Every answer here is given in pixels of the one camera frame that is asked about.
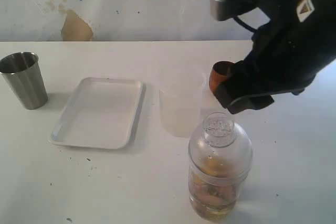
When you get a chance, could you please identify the clear plastic dome lid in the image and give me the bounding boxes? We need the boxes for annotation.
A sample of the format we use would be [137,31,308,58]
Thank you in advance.
[188,112,253,185]

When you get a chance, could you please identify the translucent plastic container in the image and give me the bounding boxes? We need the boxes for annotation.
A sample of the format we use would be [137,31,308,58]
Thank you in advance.
[159,68,205,138]

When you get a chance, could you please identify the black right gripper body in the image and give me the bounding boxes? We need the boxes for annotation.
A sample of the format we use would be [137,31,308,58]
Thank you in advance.
[246,0,315,95]

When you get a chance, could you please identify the black cable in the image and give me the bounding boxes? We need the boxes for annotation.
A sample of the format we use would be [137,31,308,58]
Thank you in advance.
[232,15,259,33]

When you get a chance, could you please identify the clear glass with coins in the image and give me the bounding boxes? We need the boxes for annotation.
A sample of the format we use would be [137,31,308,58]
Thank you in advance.
[188,168,246,222]

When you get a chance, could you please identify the brown wooden cup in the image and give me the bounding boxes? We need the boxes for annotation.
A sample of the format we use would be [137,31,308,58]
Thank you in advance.
[208,61,234,93]

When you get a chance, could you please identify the white rectangular tray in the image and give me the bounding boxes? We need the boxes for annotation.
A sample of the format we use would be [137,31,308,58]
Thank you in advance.
[50,77,146,150]

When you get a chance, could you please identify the stainless steel cup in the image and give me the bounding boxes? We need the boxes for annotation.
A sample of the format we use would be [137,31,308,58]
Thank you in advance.
[1,51,48,110]

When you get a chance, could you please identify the gold and brown chocolates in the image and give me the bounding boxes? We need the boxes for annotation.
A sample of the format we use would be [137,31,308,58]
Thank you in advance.
[188,156,242,222]

